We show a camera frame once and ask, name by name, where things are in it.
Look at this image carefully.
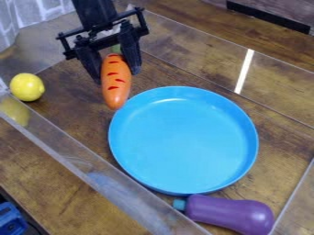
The blue device corner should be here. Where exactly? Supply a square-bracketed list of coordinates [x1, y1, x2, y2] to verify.
[0, 202, 26, 235]

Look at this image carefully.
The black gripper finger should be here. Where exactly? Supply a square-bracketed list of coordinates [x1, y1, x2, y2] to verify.
[117, 20, 141, 75]
[75, 47, 101, 84]

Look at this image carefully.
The purple toy eggplant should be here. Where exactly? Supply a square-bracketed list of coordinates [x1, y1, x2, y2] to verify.
[172, 195, 275, 235]

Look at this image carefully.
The orange toy carrot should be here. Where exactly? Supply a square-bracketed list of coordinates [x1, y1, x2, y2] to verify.
[100, 45, 132, 110]

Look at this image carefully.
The clear acrylic barrier wall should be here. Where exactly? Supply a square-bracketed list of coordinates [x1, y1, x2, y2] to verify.
[0, 0, 314, 235]

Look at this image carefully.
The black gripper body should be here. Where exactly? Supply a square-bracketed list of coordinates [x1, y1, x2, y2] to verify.
[56, 0, 148, 60]

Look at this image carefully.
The yellow toy lemon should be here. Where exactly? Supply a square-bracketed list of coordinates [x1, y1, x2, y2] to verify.
[9, 73, 45, 102]

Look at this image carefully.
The round blue tray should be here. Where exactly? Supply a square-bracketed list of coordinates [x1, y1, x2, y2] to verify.
[108, 86, 259, 196]

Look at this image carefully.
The white mesh curtain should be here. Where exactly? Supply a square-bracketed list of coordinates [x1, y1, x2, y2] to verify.
[0, 0, 75, 52]

